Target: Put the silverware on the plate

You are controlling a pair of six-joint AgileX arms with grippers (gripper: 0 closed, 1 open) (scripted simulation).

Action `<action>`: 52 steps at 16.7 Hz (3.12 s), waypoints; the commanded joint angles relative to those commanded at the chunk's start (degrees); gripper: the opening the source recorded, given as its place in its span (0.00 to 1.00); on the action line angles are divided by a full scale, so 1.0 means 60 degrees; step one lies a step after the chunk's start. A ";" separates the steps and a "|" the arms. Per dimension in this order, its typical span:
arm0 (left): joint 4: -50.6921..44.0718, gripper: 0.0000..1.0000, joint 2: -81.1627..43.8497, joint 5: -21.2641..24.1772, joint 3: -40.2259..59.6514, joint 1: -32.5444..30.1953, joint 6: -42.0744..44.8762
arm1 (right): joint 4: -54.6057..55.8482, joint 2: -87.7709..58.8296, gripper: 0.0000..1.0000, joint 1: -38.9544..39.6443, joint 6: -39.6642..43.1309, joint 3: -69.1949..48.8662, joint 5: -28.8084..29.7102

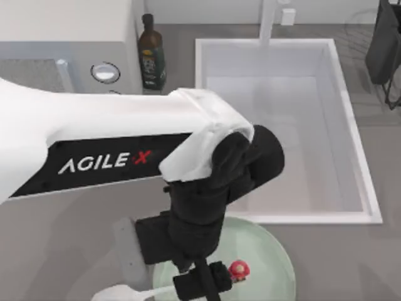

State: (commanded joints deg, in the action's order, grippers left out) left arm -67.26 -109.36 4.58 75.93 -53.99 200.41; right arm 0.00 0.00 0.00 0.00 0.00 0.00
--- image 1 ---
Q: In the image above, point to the red mushroom toy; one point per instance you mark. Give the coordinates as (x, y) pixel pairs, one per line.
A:
(240, 270)

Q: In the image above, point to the pale green plate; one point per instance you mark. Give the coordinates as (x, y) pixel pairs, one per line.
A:
(266, 251)

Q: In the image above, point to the white curved object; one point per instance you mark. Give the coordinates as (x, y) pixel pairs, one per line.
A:
(116, 293)

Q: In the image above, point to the round microwave knob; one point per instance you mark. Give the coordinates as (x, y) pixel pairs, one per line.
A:
(114, 92)
(105, 72)

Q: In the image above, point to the white sink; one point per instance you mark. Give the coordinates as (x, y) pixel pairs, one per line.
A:
(282, 125)

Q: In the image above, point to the dark brown bottle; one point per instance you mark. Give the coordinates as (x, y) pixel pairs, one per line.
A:
(152, 53)

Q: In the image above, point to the pale microwave oven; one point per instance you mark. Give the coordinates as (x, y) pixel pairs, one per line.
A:
(62, 28)

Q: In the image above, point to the tall white tap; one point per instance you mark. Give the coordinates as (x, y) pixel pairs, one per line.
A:
(267, 22)

